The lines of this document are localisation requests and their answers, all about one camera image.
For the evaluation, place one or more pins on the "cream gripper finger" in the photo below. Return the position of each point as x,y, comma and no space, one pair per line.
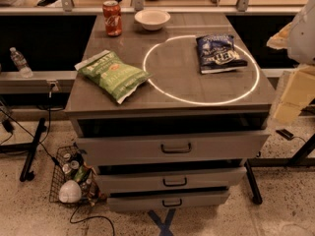
298,92
279,40

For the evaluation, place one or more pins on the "blue chip bag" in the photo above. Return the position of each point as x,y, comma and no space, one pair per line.
217,54

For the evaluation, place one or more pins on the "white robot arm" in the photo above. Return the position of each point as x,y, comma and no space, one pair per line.
298,39

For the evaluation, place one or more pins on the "green jalapeno chip bag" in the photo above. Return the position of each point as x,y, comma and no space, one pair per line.
107,71

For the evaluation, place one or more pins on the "black power adapter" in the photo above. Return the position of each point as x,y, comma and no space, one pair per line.
285,134

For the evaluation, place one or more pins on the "black cabinet leg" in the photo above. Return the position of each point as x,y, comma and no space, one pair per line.
257,198

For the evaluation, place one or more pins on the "white bowl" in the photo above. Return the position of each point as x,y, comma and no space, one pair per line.
151,19

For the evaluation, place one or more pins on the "grey drawer cabinet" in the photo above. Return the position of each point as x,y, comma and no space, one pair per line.
177,99

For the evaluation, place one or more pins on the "red soda can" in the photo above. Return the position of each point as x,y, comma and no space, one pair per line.
112,17

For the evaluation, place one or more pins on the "blue tape cross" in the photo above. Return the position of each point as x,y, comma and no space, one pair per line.
163,225

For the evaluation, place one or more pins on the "white round object in basket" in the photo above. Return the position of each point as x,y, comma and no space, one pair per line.
70,192

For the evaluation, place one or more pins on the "clear plastic water bottle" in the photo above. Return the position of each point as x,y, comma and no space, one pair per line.
21,63

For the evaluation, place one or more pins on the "black table leg left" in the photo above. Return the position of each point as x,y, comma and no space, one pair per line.
26,174

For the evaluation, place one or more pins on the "top drawer with handle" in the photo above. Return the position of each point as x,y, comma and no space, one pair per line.
172,148

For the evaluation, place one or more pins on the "drawer with handle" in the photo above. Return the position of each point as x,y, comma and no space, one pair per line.
196,199
172,148
170,180

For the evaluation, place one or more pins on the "bottom drawer with handle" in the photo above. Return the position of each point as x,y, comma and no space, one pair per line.
196,199

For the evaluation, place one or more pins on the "middle drawer with handle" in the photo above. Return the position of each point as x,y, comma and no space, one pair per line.
170,180

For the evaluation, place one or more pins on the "black wire basket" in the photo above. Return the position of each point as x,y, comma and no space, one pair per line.
72,166

